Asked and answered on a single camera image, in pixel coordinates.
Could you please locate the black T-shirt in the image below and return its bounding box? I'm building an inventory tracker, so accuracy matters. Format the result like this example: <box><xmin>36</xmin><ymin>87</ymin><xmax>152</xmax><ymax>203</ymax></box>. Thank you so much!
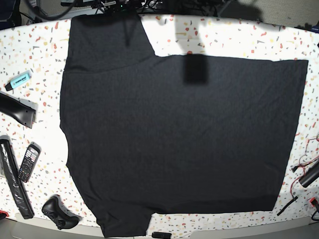
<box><xmin>60</xmin><ymin>12</ymin><xmax>308</xmax><ymax>238</ymax></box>

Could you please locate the small black usb stick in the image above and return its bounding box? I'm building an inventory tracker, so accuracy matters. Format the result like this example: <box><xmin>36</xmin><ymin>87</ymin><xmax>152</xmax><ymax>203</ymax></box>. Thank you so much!
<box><xmin>152</xmin><ymin>232</ymin><xmax>172</xmax><ymax>239</ymax></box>

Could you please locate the black remote control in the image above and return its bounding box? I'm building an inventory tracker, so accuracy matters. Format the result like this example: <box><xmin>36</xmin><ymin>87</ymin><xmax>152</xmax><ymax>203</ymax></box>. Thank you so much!
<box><xmin>18</xmin><ymin>144</ymin><xmax>40</xmax><ymax>183</ymax></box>

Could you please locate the black game controller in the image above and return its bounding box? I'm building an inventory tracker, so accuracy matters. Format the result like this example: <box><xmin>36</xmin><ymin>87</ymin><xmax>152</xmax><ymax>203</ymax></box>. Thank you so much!
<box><xmin>41</xmin><ymin>196</ymin><xmax>79</xmax><ymax>230</ymax></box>

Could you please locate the light blue highlighter pen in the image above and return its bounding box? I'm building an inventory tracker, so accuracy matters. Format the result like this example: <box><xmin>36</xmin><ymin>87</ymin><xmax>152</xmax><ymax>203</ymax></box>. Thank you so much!
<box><xmin>5</xmin><ymin>71</ymin><xmax>31</xmax><ymax>91</ymax></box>

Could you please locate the terrazzo patterned table cloth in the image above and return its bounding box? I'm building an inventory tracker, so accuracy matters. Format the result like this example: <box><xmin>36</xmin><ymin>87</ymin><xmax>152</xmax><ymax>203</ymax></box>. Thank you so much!
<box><xmin>0</xmin><ymin>15</ymin><xmax>319</xmax><ymax>239</ymax></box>

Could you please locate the long black bar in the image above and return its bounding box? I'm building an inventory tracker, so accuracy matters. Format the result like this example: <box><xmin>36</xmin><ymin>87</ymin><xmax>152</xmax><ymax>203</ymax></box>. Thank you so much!
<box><xmin>0</xmin><ymin>139</ymin><xmax>34</xmax><ymax>219</ymax></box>

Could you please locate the small red connector block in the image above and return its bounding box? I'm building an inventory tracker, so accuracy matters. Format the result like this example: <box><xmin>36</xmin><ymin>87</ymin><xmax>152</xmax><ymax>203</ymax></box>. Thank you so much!
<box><xmin>310</xmin><ymin>197</ymin><xmax>319</xmax><ymax>210</ymax></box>

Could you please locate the red clamp at edge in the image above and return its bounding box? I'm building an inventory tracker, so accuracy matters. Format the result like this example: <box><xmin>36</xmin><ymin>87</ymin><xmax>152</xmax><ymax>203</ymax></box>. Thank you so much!
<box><xmin>0</xmin><ymin>211</ymin><xmax>8</xmax><ymax>220</ymax></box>

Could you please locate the black curved plastic handle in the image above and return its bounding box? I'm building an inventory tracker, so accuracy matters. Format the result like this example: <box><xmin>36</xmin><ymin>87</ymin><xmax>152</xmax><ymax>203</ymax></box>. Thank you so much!
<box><xmin>0</xmin><ymin>93</ymin><xmax>36</xmax><ymax>128</ymax></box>

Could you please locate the black cable tie strap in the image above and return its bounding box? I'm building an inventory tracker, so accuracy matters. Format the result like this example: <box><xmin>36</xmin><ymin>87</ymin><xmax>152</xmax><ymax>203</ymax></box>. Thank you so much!
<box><xmin>277</xmin><ymin>196</ymin><xmax>299</xmax><ymax>217</ymax></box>

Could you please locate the black cylinder with wires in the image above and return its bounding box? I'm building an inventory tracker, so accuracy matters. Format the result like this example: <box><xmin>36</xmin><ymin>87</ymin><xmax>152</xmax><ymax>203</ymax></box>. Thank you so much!
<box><xmin>299</xmin><ymin>161</ymin><xmax>319</xmax><ymax>188</ymax></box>

